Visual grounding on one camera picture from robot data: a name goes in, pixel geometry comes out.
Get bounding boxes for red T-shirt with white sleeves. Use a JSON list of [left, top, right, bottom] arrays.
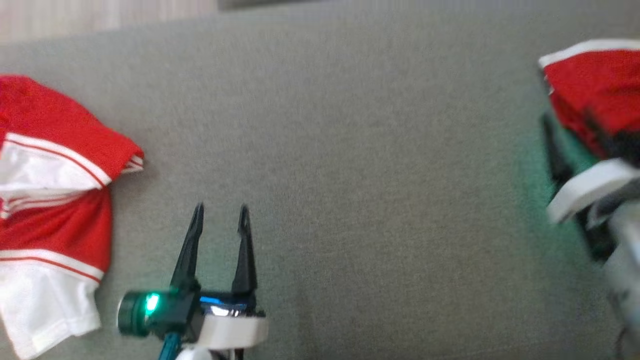
[[0, 75, 146, 360]]

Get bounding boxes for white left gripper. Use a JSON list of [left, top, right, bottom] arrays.
[[117, 202, 269, 352]]

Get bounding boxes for grey fabric sofa seat cushion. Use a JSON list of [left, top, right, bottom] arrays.
[[0, 0, 640, 360]]

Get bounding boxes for red garment with white band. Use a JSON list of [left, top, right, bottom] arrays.
[[538, 39, 640, 161]]

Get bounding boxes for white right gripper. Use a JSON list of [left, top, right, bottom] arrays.
[[542, 112, 640, 225]]

